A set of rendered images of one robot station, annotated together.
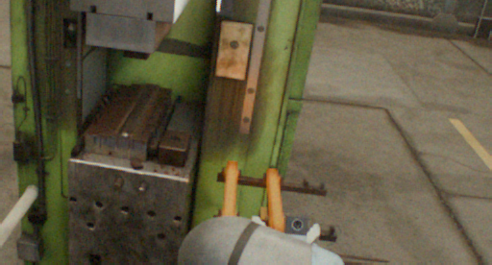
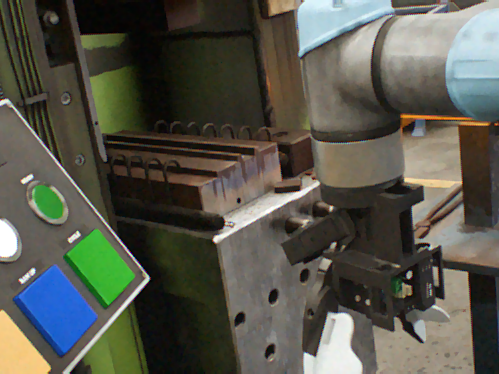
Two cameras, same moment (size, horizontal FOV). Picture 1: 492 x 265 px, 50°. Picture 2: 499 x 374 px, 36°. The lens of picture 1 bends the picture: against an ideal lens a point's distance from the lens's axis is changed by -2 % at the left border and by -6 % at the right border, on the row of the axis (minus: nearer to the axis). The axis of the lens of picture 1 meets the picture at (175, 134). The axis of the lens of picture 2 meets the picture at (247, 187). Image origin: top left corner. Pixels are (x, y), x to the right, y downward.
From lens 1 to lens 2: 1.43 m
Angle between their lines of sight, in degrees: 50
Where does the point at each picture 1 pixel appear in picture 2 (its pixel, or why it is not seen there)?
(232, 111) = (291, 69)
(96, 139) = (216, 186)
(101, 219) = (281, 324)
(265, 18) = not seen: outside the picture
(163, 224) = not seen: hidden behind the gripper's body
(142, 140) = (271, 146)
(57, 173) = (103, 354)
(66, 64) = (63, 102)
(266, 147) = not seen: hidden behind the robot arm
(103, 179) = (270, 239)
